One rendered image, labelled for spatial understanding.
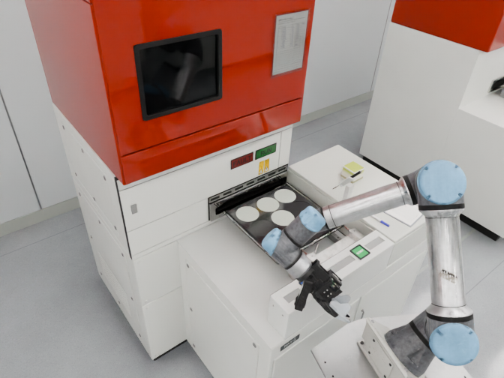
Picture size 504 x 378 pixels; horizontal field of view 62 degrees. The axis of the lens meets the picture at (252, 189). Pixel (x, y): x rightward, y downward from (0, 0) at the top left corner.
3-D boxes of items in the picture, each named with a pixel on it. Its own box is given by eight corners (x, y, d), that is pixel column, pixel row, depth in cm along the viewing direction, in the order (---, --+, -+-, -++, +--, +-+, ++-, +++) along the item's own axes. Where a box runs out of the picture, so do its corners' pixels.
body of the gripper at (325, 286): (343, 294, 123) (315, 266, 123) (322, 310, 126) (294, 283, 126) (343, 280, 131) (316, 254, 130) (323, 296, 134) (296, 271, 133)
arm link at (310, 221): (312, 202, 132) (287, 226, 134) (307, 204, 121) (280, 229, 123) (330, 221, 130) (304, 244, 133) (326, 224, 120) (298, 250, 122)
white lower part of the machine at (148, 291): (100, 282, 261) (70, 176, 210) (211, 229, 302) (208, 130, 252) (153, 370, 217) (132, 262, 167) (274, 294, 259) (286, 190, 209)
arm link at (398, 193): (442, 159, 131) (297, 209, 144) (448, 156, 121) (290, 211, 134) (456, 193, 130) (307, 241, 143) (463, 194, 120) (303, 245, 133)
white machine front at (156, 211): (130, 256, 169) (114, 177, 144) (282, 187, 210) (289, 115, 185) (133, 262, 167) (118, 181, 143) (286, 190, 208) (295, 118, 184)
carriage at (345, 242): (287, 275, 161) (288, 271, 159) (351, 237, 179) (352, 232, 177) (301, 289, 156) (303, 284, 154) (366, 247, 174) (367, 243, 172)
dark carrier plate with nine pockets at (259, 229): (226, 212, 182) (226, 211, 181) (286, 184, 199) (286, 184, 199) (278, 260, 161) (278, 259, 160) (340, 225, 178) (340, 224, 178)
